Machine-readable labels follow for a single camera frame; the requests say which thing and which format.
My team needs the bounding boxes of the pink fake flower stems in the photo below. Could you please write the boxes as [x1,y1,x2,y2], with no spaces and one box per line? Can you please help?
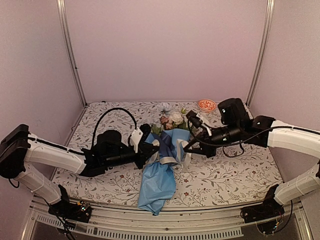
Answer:
[160,115,174,131]

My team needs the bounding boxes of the front aluminium rail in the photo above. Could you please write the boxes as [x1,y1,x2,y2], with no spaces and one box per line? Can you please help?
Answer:
[21,194,320,240]

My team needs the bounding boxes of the pale blue fake flower stems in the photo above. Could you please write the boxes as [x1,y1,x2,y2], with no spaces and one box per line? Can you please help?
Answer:
[160,102,172,115]

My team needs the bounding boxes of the dark navy tissue paper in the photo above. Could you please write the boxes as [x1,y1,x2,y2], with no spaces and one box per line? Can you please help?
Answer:
[146,130,177,159]

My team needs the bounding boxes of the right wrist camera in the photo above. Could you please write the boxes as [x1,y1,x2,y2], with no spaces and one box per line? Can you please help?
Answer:
[186,110,212,136]

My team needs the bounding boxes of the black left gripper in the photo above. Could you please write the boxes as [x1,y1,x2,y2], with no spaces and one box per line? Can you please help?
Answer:
[104,143,160,170]

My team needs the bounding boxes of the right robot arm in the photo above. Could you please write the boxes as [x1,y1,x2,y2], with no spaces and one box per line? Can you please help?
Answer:
[184,98,320,220]

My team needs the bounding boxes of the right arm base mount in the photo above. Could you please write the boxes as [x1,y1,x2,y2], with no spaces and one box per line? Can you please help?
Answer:
[240,200,285,235]

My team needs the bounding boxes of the floral patterned table mat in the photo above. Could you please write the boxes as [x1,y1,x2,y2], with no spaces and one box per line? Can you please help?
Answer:
[53,101,283,205]

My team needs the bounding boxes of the left aluminium frame post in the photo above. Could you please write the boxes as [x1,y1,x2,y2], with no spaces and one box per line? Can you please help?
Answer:
[56,0,88,108]

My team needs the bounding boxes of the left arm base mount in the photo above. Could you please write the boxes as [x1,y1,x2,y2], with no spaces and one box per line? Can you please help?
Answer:
[48,199,92,223]

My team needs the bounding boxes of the white ribbon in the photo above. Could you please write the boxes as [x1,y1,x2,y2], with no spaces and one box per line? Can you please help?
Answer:
[146,139,192,173]

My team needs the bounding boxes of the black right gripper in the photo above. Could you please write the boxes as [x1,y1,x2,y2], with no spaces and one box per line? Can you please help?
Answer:
[183,122,242,158]

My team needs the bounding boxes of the aluminium frame post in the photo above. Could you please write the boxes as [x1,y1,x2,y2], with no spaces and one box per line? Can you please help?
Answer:
[56,0,88,108]
[245,0,275,108]

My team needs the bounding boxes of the orange patterned bowl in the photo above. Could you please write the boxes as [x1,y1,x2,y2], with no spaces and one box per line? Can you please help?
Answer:
[197,99,217,113]

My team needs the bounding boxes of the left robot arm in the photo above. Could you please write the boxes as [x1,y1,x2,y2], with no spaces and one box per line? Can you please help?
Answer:
[0,124,160,217]

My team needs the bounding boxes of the right aluminium frame post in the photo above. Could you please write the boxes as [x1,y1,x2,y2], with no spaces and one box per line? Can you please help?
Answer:
[245,0,275,108]

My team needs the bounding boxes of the white fake flower stems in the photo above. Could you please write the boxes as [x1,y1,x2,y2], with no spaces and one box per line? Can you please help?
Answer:
[168,108,188,130]

